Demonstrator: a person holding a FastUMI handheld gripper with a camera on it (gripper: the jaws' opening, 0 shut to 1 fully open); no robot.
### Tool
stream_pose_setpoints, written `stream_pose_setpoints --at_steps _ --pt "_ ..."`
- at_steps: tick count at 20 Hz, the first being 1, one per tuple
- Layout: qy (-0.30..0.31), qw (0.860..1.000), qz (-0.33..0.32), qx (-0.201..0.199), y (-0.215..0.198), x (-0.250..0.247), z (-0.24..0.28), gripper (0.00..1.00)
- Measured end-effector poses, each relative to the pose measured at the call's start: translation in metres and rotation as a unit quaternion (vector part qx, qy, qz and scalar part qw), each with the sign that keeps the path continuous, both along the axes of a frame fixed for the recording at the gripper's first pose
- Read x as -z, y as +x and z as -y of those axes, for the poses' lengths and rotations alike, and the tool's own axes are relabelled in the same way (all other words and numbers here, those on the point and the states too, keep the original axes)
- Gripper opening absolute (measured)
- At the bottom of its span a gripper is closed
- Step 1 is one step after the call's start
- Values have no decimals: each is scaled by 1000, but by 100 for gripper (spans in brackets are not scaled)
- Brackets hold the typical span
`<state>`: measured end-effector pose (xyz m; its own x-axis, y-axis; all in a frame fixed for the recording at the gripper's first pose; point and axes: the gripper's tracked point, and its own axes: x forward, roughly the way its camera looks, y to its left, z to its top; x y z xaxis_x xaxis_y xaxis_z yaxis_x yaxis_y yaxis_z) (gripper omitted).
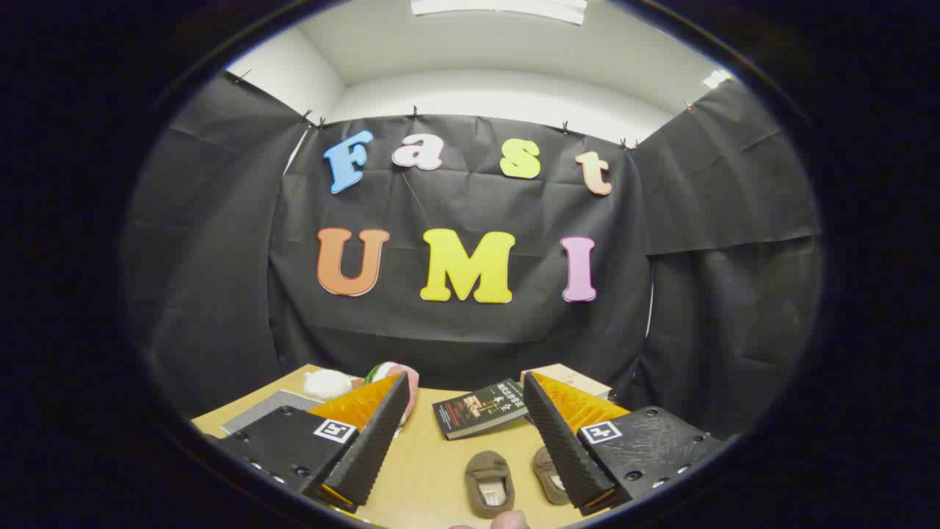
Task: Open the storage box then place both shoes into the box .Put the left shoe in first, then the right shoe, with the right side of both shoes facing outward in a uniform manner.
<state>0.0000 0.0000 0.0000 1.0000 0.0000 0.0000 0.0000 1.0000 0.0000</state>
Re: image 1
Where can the white plush toy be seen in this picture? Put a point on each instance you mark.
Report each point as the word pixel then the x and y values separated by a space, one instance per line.
pixel 327 383

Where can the tan cover book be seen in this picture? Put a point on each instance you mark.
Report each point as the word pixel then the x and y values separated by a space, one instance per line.
pixel 576 378

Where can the watermelon slice plush toy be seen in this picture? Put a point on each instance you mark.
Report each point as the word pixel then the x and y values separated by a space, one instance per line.
pixel 411 383

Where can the ceiling light panel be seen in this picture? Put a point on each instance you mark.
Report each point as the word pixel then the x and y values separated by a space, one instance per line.
pixel 499 7

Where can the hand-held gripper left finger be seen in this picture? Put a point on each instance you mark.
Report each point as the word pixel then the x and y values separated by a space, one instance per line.
pixel 378 433

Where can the beige fabric storage box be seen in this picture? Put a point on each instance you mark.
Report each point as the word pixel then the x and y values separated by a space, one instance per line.
pixel 268 410

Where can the black cover book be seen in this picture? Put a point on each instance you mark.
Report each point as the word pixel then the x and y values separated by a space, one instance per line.
pixel 477 411

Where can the brown fuzzy slipper shoe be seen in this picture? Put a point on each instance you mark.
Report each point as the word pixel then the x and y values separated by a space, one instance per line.
pixel 547 474
pixel 488 477

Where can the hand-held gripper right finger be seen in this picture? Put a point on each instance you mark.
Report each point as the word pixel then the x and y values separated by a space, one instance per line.
pixel 558 441

